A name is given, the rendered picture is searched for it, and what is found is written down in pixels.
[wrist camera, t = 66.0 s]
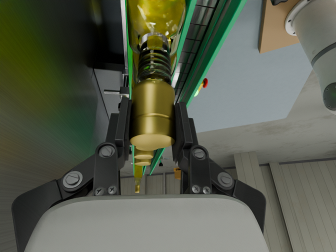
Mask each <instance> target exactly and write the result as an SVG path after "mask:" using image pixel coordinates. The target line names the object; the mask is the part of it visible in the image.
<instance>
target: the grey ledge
mask: <svg viewBox="0 0 336 252"><path fill-rule="evenodd" d="M93 69H94V72H95V76H96V79H97V82H98V85H99V89H100V92H101V95H102V98H103V102H104V105H105V108H106V111H107V115H108V118H109V119H110V116H111V113H116V114H119V109H118V106H119V103H121V100H122V99H120V95H117V94H105V93H104V90H117V91H119V90H120V87H122V86H123V81H124V80H123V78H122V70H123V69H125V64H117V63H108V62H99V61H95V63H94V68H93Z"/></svg>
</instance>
